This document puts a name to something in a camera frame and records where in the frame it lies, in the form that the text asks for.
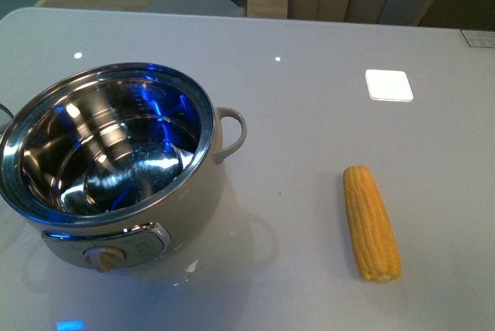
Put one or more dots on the yellow corn cob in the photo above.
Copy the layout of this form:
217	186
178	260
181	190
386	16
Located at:
375	251

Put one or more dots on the beige electric cooking pot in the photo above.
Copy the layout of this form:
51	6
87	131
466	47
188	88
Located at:
116	165

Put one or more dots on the table corner label sticker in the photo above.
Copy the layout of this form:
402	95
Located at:
479	38

